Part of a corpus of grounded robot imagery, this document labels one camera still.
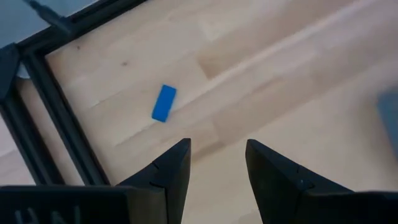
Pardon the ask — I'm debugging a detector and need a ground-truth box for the blue rectangular eraser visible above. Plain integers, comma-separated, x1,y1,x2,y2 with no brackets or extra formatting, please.
151,84,178,123

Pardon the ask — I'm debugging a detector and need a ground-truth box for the black aluminium table frame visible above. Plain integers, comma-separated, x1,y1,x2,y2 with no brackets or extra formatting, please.
0,0,149,187

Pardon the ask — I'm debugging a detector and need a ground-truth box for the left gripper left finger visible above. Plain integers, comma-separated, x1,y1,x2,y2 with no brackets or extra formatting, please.
0,138,192,224

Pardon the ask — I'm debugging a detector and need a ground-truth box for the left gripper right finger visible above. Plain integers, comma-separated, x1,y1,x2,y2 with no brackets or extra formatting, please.
244,138,398,224

